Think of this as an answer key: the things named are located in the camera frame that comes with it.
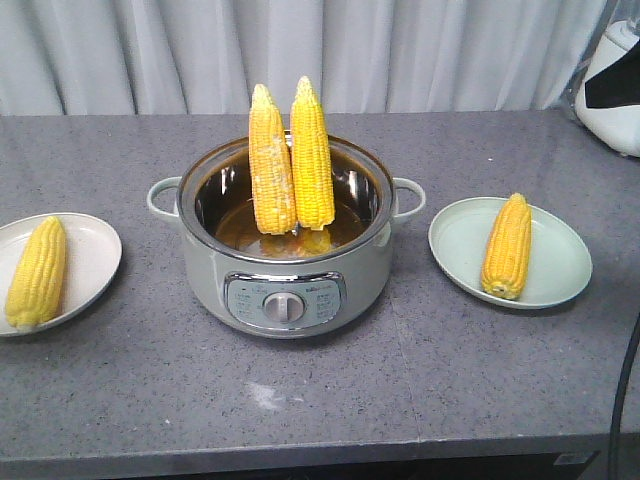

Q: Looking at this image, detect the light green round plate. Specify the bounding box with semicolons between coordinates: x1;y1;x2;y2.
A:
428;197;592;310

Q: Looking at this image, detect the black cable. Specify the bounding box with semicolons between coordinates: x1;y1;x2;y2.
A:
607;314;640;480

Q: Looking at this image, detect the white rice cooker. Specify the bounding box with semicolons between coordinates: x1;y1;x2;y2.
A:
575;19;639;157

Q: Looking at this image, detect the green electric cooking pot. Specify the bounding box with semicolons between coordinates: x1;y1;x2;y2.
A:
146;137;424;338

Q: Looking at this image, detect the pale patched corn cob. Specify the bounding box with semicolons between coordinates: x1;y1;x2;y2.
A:
249;84;297;235

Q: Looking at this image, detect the yellow corn cob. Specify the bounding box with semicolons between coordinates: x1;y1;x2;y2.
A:
4;216;67;329
480;193;532;300
290;76;335;231

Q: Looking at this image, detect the white round plate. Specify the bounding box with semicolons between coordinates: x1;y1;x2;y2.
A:
1;212;122;337

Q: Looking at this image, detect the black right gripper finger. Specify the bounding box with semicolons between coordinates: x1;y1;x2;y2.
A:
585;47;640;109

